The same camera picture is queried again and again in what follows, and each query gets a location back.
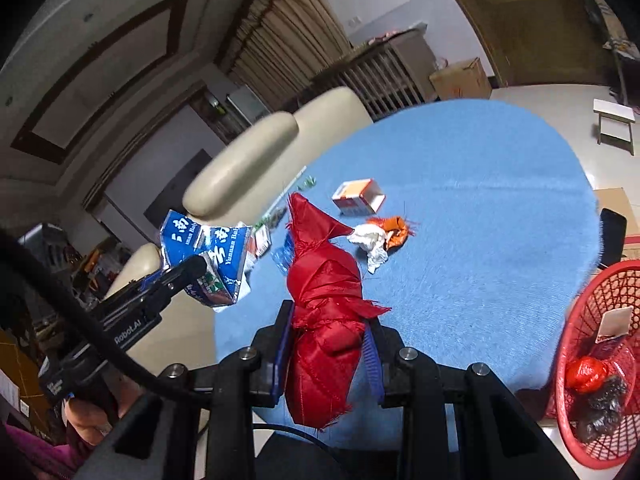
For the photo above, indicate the red and white small packet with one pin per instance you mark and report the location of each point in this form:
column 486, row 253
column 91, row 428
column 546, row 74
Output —
column 261, row 242

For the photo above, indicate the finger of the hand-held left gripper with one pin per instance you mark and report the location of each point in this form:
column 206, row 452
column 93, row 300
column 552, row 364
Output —
column 185, row 272
column 147, row 280

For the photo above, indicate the red cloth bundle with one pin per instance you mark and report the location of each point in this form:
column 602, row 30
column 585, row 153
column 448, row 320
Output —
column 325, row 310

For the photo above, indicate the red crumpled wrapper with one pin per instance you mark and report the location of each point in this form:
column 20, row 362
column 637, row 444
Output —
column 586, row 375

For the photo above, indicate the pink patterned cloth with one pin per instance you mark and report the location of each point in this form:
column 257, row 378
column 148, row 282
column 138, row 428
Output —
column 395, row 35

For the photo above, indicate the beige striped curtain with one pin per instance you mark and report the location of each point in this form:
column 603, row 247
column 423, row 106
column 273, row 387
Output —
column 285, row 35

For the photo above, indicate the green candy wrapper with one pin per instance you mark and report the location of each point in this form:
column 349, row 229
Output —
column 309, row 182

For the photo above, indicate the blue tablecloth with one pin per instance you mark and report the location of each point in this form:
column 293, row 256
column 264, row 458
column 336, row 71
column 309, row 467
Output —
column 475, row 210

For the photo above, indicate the wooden display cabinet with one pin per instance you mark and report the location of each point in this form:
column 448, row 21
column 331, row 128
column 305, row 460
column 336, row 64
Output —
column 210, row 115

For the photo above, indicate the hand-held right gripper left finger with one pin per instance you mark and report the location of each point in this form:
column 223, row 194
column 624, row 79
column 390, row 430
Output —
column 280, row 355

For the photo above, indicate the crumpled white tissue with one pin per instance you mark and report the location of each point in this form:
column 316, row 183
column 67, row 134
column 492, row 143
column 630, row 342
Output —
column 372, row 240

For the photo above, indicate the wooden glass door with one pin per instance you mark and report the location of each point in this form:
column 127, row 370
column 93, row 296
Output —
column 525, row 20

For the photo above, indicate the person's left forearm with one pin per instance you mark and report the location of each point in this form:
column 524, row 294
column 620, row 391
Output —
column 30, row 452

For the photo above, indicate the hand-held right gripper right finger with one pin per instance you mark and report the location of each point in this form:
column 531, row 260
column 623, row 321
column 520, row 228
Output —
column 372, row 367

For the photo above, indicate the black rectangular device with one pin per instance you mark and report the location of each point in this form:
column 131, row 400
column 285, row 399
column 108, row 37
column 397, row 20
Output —
column 612, row 235

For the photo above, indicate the cream leather sofa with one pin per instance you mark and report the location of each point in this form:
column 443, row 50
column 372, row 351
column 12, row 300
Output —
column 240, row 170

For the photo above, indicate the white stool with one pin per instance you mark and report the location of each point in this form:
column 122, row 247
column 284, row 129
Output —
column 615, row 109

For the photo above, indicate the white refrigerator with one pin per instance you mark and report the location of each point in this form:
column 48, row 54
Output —
column 247, row 105

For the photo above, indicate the cluttered shelf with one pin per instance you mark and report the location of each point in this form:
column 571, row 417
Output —
column 50, row 245

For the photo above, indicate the person's left hand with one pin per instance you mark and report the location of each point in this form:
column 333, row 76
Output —
column 87, row 422

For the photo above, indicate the blue and white carton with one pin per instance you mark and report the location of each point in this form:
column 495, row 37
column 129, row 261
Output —
column 225, row 260

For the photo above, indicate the cardboard box with red print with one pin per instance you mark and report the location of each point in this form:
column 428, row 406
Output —
column 460, row 80

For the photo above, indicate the flat cardboard box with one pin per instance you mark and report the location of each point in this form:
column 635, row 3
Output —
column 612, row 199

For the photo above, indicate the black television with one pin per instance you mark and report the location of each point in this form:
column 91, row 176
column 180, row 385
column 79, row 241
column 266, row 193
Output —
column 175, row 195

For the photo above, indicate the red plastic basket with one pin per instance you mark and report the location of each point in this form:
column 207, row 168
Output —
column 575, row 320

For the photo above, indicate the blue plastic wrapper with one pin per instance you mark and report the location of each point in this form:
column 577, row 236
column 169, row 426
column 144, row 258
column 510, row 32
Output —
column 282, row 255

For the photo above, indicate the orange and white box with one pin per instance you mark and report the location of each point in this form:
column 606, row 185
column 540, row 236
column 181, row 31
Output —
column 355, row 200

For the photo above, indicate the wooden crib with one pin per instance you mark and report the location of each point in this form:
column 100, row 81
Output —
column 380, row 80

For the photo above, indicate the black plastic bag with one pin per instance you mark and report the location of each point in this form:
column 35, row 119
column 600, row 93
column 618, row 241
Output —
column 602, row 410

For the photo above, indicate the white card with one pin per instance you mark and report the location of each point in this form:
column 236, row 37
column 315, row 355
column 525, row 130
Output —
column 616, row 324

